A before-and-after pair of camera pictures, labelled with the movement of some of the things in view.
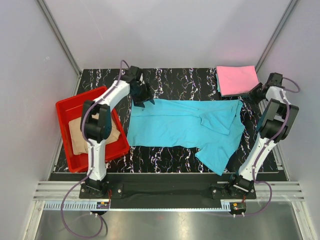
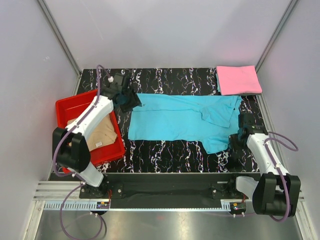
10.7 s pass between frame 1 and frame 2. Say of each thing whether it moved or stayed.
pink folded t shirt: stayed
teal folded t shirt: stayed
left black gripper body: moved
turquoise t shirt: moved
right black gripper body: moved
